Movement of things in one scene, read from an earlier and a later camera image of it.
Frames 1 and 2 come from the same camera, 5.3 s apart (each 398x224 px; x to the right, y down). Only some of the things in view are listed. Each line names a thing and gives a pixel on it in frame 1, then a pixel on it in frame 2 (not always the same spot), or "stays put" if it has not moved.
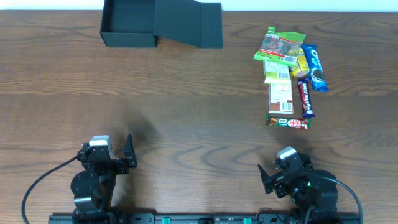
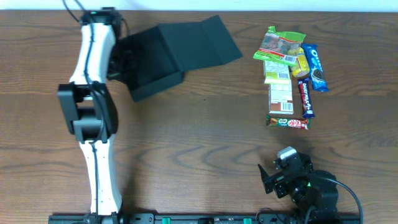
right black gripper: (277, 182) stays put
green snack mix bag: (280, 46) stays put
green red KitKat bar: (301, 123) stays put
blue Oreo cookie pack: (316, 72) stays put
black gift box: (139, 23) -> (165, 51)
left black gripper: (119, 165) -> (123, 63)
